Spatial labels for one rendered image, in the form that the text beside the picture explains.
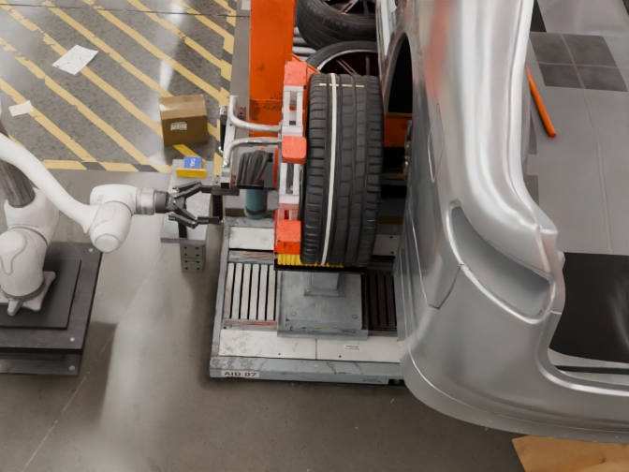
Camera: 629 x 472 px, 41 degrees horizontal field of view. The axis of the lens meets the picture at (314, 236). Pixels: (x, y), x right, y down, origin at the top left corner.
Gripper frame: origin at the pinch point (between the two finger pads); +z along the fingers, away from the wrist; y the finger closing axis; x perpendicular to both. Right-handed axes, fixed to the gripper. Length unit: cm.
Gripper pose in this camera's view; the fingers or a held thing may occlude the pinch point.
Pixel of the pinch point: (217, 204)
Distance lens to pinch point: 282.3
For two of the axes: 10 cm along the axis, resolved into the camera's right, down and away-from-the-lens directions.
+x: 0.7, -6.5, -7.6
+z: 10.0, 0.5, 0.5
